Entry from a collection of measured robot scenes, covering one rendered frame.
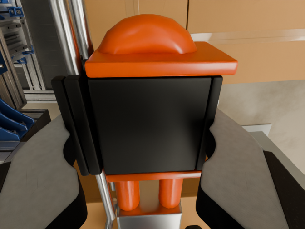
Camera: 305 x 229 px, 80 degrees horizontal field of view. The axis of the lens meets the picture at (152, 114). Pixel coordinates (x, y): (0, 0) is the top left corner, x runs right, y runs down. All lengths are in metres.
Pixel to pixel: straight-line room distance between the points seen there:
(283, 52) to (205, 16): 0.39
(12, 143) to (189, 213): 0.49
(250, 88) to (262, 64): 0.74
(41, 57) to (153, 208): 1.16
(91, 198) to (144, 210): 0.27
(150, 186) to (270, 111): 1.77
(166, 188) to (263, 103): 1.70
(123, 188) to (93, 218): 0.33
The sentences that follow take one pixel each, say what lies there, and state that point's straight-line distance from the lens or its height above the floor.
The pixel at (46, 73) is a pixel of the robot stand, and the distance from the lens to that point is 1.29.
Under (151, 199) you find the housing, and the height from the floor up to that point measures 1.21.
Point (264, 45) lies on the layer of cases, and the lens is 0.95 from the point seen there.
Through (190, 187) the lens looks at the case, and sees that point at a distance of 0.46.
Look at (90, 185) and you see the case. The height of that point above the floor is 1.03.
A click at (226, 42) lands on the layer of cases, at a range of 0.86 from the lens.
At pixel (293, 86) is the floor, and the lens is 1.91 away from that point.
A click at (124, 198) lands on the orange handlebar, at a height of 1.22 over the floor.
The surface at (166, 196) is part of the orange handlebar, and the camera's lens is 0.18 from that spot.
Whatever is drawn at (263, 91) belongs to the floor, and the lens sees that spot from 1.77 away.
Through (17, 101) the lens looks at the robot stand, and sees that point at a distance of 0.78.
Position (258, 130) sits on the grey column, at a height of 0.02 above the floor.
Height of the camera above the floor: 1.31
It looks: 58 degrees down
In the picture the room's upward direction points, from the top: 172 degrees clockwise
